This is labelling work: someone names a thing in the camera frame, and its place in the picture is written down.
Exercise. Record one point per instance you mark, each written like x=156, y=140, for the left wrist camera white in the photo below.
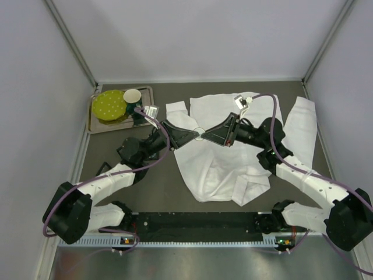
x=151, y=111

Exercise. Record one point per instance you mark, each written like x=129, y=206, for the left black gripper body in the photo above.
x=168, y=135

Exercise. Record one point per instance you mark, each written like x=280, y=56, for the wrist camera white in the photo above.
x=242, y=102
x=151, y=111

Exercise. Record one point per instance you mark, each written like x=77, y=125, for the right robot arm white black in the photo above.
x=344, y=216

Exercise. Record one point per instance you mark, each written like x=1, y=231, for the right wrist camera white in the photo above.
x=242, y=102

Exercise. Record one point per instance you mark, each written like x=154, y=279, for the silver metal tray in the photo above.
x=96, y=125

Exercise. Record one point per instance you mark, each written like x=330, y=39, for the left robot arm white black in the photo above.
x=74, y=209

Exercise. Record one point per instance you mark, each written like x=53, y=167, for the white shirt garment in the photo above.
x=216, y=173

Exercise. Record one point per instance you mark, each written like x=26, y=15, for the white cup dark base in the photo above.
x=133, y=99

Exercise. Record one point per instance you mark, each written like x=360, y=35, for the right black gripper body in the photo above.
x=231, y=130

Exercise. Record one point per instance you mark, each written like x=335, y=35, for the grey slotted cable duct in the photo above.
x=127, y=242

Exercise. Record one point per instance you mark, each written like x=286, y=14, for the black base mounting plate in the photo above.
x=200, y=226

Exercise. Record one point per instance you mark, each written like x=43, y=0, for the green polka dot plate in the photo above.
x=109, y=105

